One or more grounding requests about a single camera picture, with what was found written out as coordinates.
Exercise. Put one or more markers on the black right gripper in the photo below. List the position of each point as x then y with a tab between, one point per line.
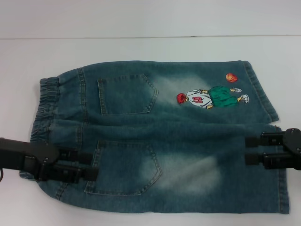
295	148

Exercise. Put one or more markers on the blue denim shorts with embroidery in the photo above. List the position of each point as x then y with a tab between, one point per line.
188	131

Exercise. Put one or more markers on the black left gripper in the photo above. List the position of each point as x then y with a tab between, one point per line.
26	157

